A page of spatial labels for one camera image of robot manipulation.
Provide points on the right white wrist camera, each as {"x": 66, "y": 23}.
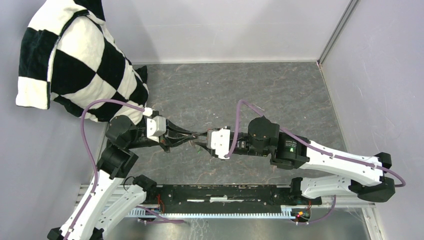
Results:
{"x": 218, "y": 142}

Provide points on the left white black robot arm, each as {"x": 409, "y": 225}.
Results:
{"x": 92, "y": 219}

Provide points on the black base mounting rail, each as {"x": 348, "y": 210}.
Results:
{"x": 225, "y": 199}

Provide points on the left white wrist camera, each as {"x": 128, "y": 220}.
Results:
{"x": 155, "y": 124}

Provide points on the black white checkered cloth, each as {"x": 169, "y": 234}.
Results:
{"x": 68, "y": 56}

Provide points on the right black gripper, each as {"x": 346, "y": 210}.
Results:
{"x": 211, "y": 151}

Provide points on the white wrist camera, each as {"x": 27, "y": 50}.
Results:
{"x": 218, "y": 142}
{"x": 155, "y": 124}

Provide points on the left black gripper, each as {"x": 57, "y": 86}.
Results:
{"x": 173, "y": 128}

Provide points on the metal key holder red handle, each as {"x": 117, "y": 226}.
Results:
{"x": 193, "y": 144}

